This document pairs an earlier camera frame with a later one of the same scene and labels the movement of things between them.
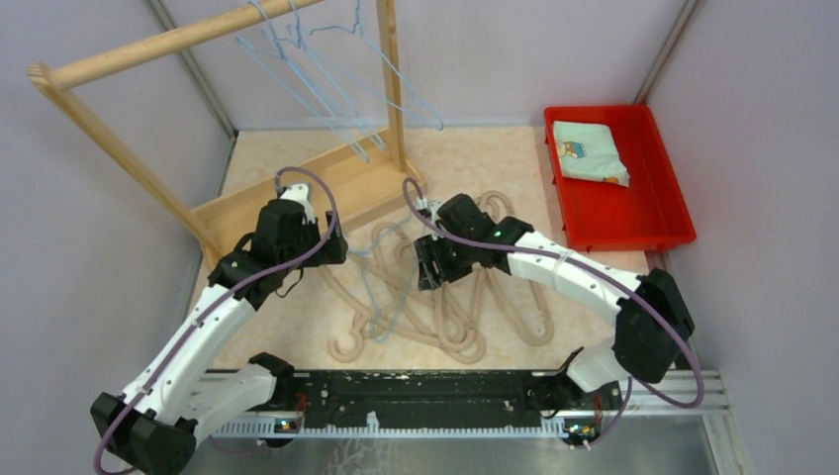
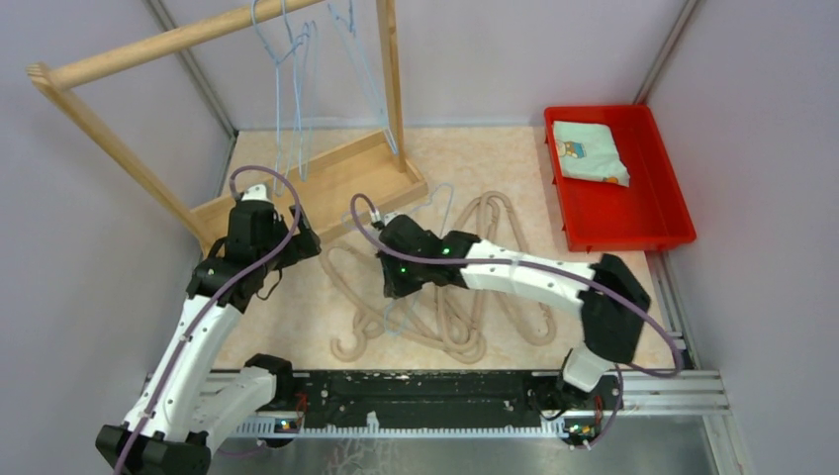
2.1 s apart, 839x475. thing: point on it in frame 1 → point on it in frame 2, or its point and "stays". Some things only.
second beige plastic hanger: x=499 y=294 stays
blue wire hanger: x=368 y=284 → x=446 y=223
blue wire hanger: x=303 y=51 → x=304 y=52
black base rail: x=465 y=396 stays
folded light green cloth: x=588 y=150 stays
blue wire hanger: x=344 y=135 → x=287 y=68
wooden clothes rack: x=348 y=184 stays
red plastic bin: x=650 y=212 stays
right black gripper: x=429 y=247 → x=395 y=288
